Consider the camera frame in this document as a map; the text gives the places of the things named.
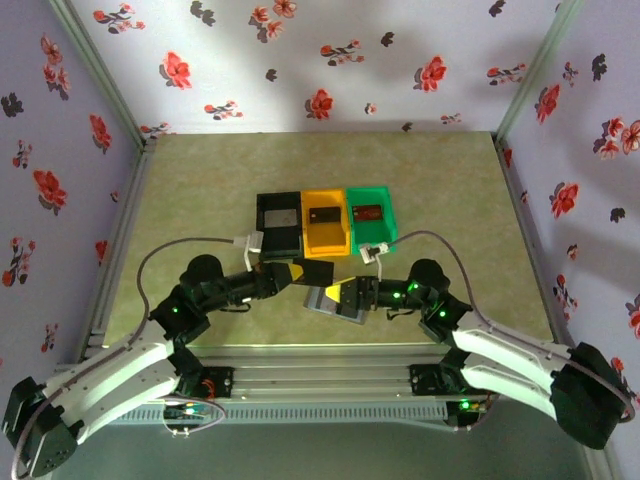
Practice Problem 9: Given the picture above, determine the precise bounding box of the dark red card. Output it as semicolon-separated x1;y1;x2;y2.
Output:
352;204;385;223

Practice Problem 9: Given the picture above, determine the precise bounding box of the grey looped cable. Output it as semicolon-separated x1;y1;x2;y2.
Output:
160;394;227;440

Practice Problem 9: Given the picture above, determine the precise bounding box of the yellow plastic bin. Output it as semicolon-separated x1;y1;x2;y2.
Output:
301;187;354;260

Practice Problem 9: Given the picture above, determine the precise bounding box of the black VIP card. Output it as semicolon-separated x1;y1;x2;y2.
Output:
292;258;335;289

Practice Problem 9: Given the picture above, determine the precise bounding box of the black card with chip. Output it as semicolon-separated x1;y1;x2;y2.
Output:
308;205;343;225

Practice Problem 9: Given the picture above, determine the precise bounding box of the grey left camera cable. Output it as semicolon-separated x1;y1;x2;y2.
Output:
7;235;251;480

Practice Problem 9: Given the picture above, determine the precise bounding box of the aluminium side rail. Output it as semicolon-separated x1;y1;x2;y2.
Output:
494;137;571;346
79;137;159;361

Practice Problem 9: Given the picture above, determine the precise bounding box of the silver card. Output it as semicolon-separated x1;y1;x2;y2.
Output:
263;209;300;231

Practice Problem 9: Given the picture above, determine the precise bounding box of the green plastic bin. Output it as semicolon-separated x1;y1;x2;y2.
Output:
345;185;400;257

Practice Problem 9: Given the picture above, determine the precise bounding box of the aluminium frame post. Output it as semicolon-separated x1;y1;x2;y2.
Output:
492;0;586;144
47;0;157;151

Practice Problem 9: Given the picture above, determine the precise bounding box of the grey leather card holder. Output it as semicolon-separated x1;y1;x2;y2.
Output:
303;284;369;327

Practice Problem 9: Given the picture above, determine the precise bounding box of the grey camera cable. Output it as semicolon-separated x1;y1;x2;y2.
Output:
388;229;637;436
7;235;251;480

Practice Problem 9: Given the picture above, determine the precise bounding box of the slotted grey cable duct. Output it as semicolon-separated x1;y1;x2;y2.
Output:
67;402;449;426

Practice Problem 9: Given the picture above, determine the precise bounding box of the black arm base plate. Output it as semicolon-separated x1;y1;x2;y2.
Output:
143;366;236;401
408;363;501;399

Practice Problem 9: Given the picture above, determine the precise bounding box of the black plastic bin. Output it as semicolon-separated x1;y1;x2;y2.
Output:
255;191;306;262

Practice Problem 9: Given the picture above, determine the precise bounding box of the circuit board with green light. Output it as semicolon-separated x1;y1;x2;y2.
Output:
163;401;214;421
446;397;490;416

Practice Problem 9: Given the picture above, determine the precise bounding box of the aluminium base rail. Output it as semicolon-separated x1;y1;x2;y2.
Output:
49;343;596;402

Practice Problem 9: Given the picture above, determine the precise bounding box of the grey right camera cable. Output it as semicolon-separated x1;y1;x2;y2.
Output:
388;229;637;436

